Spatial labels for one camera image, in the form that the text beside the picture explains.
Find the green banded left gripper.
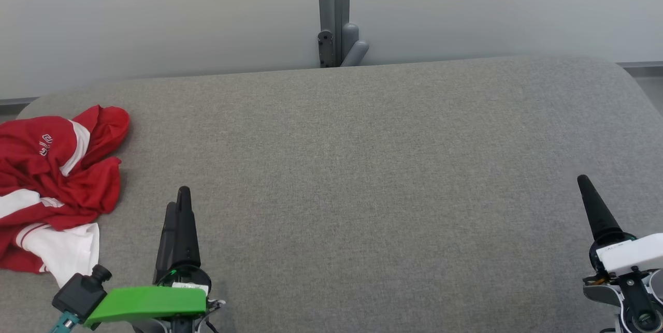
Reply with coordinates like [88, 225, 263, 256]
[83, 186, 210, 329]

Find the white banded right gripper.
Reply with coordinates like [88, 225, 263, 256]
[578, 175, 663, 277]

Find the red jersey with white trim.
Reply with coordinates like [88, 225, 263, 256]
[0, 157, 123, 288]

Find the teal plug left camera cable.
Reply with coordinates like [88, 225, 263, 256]
[49, 311, 81, 333]

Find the grey metal partition post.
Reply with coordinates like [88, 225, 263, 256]
[316, 0, 370, 68]

